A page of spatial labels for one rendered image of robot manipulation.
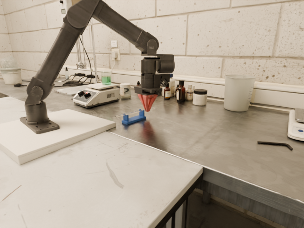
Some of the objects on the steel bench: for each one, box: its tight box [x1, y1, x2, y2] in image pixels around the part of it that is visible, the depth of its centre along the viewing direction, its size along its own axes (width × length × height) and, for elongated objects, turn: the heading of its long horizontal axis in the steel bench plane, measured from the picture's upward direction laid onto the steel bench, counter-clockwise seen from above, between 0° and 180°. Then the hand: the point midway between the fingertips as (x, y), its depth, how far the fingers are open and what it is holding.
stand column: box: [90, 17, 98, 83], centre depth 132 cm, size 3×3×70 cm
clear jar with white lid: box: [120, 83, 131, 99], centre depth 111 cm, size 6×6×8 cm
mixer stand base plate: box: [54, 85, 90, 95], centre depth 134 cm, size 30×20×1 cm, turn 143°
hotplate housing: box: [73, 87, 120, 108], centre depth 103 cm, size 22×13×8 cm, turn 139°
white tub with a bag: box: [0, 56, 22, 85], centre depth 154 cm, size 14×14×21 cm
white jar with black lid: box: [193, 89, 208, 106], centre depth 99 cm, size 7×7×7 cm
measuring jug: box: [224, 75, 257, 112], centre depth 91 cm, size 18×13×15 cm
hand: (147, 109), depth 81 cm, fingers closed, pressing on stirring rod
